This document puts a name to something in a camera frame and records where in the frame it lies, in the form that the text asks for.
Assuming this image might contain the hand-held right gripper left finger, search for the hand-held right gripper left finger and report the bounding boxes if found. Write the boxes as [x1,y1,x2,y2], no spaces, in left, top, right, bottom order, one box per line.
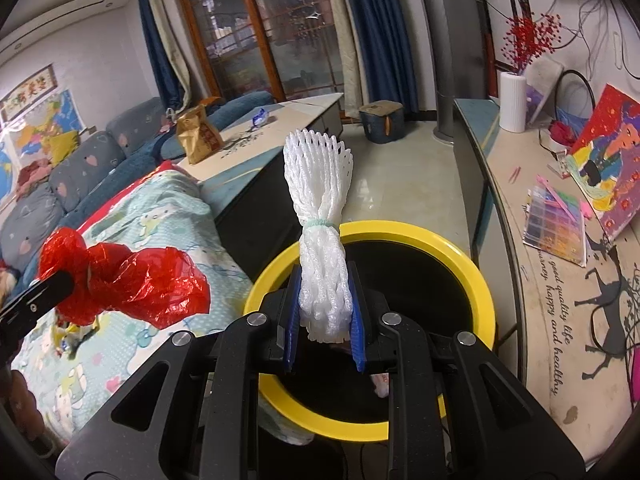
[55,263,303,480]

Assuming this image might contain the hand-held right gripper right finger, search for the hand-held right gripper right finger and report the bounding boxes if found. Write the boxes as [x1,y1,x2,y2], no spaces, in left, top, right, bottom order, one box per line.
[349,261,587,480]

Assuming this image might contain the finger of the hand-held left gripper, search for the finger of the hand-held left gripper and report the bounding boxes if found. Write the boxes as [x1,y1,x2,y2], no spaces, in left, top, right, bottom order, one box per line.
[0,270,76,343]

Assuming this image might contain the white foam fruit net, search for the white foam fruit net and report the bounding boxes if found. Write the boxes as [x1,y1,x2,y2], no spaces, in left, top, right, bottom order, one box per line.
[283,129,357,345]

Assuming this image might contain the red plastic bag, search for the red plastic bag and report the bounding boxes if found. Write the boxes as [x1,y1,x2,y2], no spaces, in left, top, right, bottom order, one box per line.
[39,226,212,331]

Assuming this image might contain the yellow-rimmed black trash bin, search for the yellow-rimmed black trash bin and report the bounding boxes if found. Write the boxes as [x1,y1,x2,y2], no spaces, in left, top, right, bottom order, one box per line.
[242,220,497,443]

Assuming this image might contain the person's left hand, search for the person's left hand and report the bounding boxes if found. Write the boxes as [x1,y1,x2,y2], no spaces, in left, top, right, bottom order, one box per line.
[7,369,47,442]

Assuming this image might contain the stuffed toy pile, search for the stuffed toy pile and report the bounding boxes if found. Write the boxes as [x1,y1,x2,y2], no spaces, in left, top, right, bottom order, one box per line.
[0,259,22,302]

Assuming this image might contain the grey heart-print sofa cushion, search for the grey heart-print sofa cushion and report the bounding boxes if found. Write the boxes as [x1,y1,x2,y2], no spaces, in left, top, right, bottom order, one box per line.
[49,131,127,212]
[106,97,168,155]
[0,182,67,267]

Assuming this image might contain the pile of clothes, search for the pile of clothes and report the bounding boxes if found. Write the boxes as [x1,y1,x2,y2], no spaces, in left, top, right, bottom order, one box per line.
[17,159,53,196]

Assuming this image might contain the world map poster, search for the world map poster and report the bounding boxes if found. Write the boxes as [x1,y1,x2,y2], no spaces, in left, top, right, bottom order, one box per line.
[0,132,17,212]

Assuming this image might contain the cartoon printed blanket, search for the cartoon printed blanket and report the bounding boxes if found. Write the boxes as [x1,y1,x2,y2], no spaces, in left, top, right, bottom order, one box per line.
[10,162,321,448]

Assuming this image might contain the yellow cushion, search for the yellow cushion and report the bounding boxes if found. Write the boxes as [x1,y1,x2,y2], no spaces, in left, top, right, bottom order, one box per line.
[47,130,81,163]

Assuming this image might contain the blue sofa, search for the blue sofa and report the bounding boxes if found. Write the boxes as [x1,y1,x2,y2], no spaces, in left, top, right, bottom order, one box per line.
[0,91,276,281]

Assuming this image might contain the printed cabinet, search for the printed cabinet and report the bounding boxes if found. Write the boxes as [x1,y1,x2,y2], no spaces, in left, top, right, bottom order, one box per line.
[452,97,640,467]

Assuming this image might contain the country map poster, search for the country map poster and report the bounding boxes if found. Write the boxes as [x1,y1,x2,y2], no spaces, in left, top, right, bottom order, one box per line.
[14,89,84,157]

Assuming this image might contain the grey coffee table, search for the grey coffee table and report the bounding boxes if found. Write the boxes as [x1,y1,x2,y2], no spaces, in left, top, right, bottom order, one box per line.
[172,92,347,281]

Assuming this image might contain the framed embroidery picture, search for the framed embroidery picture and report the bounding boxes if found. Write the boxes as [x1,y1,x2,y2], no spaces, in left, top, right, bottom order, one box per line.
[0,64,55,122]

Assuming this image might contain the brown paper bag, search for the brown paper bag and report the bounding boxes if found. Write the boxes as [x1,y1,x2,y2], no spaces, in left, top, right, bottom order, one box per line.
[175,101,224,165]

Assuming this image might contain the blue stool with brown top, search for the blue stool with brown top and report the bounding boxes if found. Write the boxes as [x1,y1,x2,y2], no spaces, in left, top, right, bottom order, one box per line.
[359,101,406,143]

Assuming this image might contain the colourful bead organiser box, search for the colourful bead organiser box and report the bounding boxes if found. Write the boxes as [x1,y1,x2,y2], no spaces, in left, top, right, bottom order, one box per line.
[522,185,589,269]

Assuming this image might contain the pink plastic tool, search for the pink plastic tool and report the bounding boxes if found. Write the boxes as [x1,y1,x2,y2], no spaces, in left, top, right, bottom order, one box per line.
[536,175,577,207]

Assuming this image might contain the blue curtain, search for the blue curtain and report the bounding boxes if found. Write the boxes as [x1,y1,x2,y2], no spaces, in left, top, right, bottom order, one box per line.
[336,0,422,112]
[136,0,194,112]

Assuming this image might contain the white ribbed vase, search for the white ribbed vase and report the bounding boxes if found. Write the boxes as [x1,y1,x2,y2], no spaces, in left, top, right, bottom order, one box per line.
[500,71,529,134]

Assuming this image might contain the grey tower air conditioner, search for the grey tower air conditioner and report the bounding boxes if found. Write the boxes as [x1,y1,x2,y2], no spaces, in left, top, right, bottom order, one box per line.
[417,0,459,144]

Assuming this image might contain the wooden-framed glass door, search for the wooden-framed glass door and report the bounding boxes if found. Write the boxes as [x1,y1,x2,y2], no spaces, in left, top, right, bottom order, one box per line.
[172,0,347,107]

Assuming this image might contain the colourful figure painting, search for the colourful figure painting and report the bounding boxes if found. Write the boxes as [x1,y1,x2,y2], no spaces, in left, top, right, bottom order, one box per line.
[565,84,640,242]

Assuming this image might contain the white canvas board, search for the white canvas board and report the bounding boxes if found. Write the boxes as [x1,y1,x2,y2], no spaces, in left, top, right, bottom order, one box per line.
[522,57,567,127]

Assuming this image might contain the red berry branches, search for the red berry branches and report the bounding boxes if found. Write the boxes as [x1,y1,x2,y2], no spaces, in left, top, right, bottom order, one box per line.
[500,12,564,77]

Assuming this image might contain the black cable loop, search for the black cable loop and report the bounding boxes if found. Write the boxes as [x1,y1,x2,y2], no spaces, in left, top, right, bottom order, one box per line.
[555,69,597,127]

